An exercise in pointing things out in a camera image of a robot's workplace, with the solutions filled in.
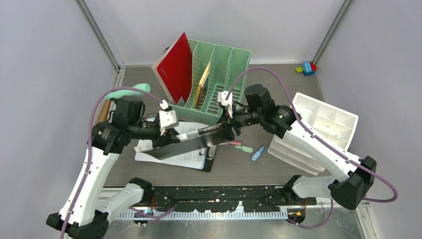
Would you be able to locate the mint green microphone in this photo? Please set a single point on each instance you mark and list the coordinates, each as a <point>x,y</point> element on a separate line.
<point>125,92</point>

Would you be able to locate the green highlighter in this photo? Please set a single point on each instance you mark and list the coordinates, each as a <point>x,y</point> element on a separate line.
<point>244,148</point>

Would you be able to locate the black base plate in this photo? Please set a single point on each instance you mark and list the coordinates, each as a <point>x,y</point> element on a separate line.
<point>219,199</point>

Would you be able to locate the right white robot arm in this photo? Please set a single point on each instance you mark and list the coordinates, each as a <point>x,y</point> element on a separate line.
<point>351,176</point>

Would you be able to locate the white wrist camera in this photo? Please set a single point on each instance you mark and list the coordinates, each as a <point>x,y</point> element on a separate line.
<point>167,117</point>
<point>226,101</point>

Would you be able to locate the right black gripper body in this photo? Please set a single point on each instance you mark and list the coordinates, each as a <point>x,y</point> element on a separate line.
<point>243,119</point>

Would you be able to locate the yellow book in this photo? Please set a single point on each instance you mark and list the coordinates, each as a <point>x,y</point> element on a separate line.
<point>201,84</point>

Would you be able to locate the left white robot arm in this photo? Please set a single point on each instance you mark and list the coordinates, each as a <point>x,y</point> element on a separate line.
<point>82,217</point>

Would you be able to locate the black clipboard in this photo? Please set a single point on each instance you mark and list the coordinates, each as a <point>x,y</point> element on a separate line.
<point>208,155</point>

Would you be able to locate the red notebook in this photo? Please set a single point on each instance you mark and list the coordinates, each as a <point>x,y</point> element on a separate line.
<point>173,70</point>

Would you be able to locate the green file organizer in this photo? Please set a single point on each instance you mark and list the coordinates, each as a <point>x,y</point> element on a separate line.
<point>226,64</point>

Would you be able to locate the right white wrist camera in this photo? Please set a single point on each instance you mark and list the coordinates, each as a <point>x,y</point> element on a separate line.
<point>226,101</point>

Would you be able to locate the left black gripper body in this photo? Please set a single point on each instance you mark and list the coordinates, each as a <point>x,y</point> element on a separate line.
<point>147,132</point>

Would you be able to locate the pink pen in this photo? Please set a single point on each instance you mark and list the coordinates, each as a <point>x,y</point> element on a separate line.
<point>235,143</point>

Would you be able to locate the colourful toy blocks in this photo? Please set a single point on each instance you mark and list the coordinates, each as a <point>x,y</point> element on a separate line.
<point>307,68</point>

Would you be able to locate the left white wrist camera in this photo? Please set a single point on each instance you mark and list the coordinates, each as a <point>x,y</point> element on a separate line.
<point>167,117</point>

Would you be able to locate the black book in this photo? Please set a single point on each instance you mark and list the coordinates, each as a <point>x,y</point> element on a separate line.
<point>190,141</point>

